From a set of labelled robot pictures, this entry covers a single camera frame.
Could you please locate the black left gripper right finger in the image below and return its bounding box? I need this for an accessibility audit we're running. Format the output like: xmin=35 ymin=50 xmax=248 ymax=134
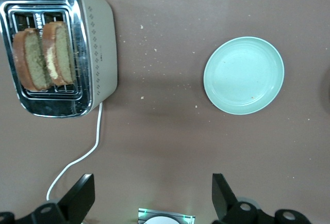
xmin=211 ymin=173 xmax=313 ymax=224

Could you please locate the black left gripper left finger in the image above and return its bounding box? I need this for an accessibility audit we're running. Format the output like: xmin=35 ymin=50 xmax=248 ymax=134
xmin=0 ymin=173 xmax=96 ymax=224

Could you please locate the brown toast bread slice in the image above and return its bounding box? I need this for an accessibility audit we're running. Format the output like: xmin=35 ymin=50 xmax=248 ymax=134
xmin=12 ymin=27 xmax=54 ymax=92
xmin=42 ymin=21 xmax=77 ymax=87

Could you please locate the mint green round plate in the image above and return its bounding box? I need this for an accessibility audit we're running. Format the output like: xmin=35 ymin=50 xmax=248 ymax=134
xmin=203 ymin=36 xmax=285 ymax=116

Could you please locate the beige chrome toaster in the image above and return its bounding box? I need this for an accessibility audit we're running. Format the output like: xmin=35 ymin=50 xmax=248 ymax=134
xmin=0 ymin=0 xmax=119 ymax=119

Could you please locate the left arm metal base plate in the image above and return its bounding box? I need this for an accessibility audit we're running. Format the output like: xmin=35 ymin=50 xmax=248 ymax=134
xmin=137 ymin=207 xmax=196 ymax=224

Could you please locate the white toaster power cable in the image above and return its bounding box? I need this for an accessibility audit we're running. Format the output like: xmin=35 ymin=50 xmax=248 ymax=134
xmin=46 ymin=102 xmax=104 ymax=202

